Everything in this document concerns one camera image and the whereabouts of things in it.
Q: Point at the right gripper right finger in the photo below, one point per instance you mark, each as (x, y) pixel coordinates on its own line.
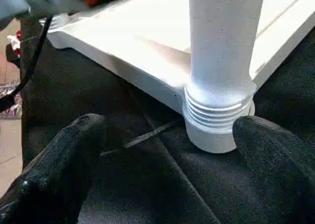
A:
(280, 170)

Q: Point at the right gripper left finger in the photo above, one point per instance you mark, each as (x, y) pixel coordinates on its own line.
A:
(54, 175)

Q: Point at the white plastic table leg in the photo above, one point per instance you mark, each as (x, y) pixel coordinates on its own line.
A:
(221, 61)

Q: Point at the white plastic table top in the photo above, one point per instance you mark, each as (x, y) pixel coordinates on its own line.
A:
(147, 42)

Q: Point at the black mat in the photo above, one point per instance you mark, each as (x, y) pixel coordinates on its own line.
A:
(147, 175)

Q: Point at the red black patterned shoe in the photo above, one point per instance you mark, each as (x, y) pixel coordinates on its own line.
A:
(11, 71)

